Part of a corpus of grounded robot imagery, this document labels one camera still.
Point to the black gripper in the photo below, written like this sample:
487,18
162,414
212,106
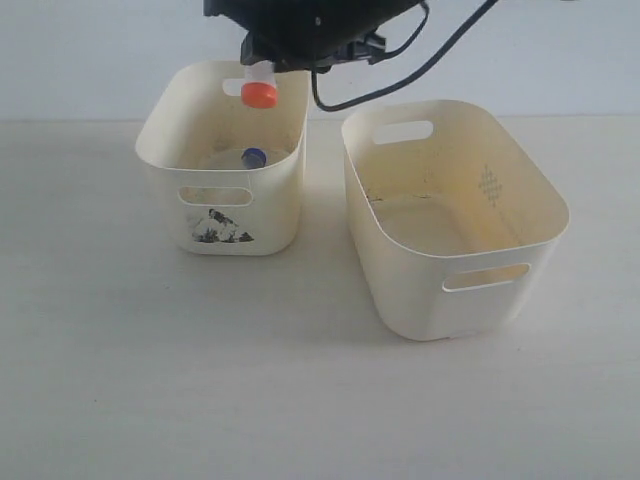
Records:
370,48

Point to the orange cap tube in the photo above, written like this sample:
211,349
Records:
259,90

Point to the blue-capped clear tube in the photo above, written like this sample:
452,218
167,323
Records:
241,159

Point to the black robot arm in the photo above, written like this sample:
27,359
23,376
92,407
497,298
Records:
298,35

